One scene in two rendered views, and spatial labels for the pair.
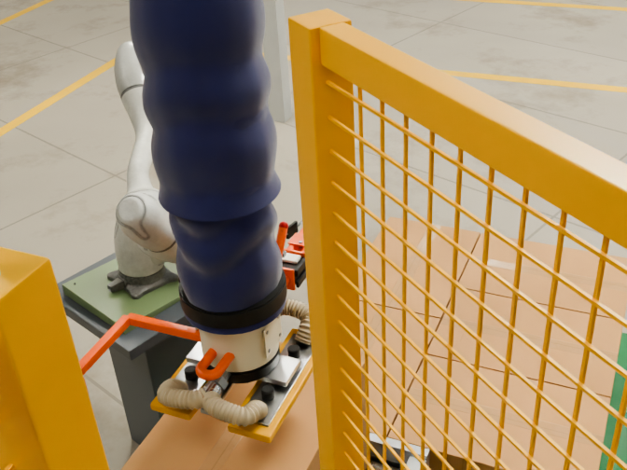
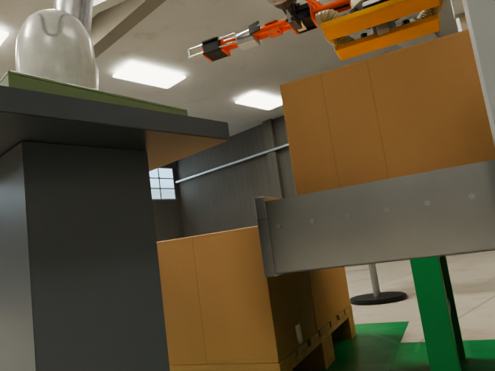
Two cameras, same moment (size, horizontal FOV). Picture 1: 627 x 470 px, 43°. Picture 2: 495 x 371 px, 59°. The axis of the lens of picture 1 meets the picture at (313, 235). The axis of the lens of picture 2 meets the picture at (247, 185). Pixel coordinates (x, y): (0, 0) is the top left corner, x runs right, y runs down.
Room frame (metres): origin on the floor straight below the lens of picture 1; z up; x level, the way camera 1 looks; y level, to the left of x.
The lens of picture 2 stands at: (1.89, 1.50, 0.48)
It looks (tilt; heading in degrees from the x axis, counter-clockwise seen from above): 8 degrees up; 269
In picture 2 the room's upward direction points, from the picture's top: 8 degrees counter-clockwise
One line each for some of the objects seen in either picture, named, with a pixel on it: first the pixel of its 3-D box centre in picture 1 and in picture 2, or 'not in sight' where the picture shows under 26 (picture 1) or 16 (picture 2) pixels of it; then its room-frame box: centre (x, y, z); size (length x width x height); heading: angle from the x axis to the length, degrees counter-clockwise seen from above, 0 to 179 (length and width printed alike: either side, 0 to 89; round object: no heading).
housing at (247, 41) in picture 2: not in sight; (247, 40); (1.78, -0.02, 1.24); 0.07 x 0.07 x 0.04; 66
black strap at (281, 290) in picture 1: (231, 288); not in sight; (1.36, 0.18, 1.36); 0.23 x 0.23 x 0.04
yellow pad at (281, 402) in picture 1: (281, 376); (385, 34); (1.32, 0.09, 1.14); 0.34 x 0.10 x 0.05; 156
